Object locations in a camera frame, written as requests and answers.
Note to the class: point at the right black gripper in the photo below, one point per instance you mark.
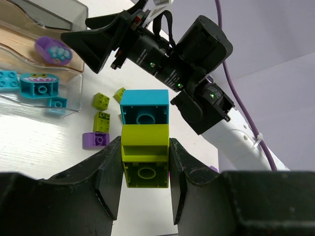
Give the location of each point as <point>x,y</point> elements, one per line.
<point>183,67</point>

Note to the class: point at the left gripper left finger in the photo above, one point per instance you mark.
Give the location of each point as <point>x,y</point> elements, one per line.
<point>80,201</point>

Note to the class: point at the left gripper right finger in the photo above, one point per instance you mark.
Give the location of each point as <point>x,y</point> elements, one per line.
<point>239,203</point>

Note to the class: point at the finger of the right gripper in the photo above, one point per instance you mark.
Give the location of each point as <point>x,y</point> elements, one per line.
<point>102,21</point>
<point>94,46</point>

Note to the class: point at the purple arched lego brick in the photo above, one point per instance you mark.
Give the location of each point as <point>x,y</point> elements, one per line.
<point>214,168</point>

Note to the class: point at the purple round printed lego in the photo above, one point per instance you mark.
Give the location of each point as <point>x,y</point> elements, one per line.
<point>53,51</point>

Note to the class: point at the purple sloped lego brick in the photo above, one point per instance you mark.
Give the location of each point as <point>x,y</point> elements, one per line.
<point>95,140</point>

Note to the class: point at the teal small lego cube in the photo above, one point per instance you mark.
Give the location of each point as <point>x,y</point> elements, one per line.
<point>56,106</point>

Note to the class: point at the teal round printed lego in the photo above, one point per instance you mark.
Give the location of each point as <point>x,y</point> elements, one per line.
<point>38,86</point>

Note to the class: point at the green tall lego brick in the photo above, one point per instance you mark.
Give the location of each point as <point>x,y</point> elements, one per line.
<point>145,155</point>

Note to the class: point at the teal lego plate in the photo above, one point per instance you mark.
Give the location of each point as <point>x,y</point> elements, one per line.
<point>9,81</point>

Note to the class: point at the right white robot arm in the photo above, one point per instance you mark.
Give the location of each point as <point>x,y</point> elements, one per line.
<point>238,139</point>

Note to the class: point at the grey smoked plastic bin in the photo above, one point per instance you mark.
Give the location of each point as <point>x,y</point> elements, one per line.
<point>61,14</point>

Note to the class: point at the clear plastic bin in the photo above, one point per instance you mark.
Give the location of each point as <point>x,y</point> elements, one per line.
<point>70,85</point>

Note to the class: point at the green small lego brick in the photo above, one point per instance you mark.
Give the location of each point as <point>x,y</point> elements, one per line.
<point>118,94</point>

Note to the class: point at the green lego brick upper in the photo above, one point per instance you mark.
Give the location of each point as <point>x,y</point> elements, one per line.
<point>100,101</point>

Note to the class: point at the green lego brick lower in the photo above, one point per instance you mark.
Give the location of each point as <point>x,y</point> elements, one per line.
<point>101,122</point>

